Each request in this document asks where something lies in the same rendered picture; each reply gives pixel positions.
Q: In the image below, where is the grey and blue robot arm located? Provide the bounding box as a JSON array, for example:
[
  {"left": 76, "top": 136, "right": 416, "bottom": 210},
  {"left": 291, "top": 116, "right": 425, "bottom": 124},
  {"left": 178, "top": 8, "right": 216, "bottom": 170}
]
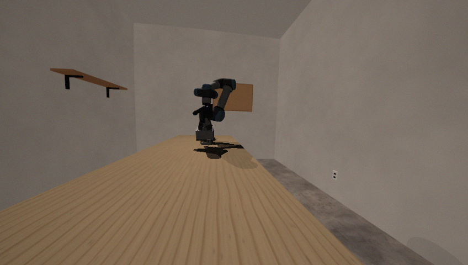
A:
[{"left": 193, "top": 78, "right": 236, "bottom": 130}]

